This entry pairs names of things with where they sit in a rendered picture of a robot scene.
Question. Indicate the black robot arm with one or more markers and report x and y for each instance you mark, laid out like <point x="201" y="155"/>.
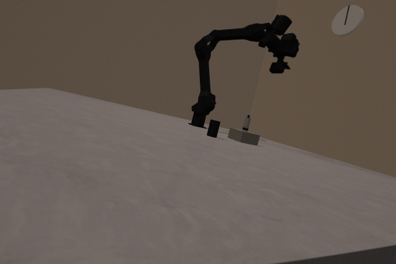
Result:
<point x="255" y="32"/>

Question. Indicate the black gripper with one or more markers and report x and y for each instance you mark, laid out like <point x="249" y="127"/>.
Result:
<point x="279" y="66"/>

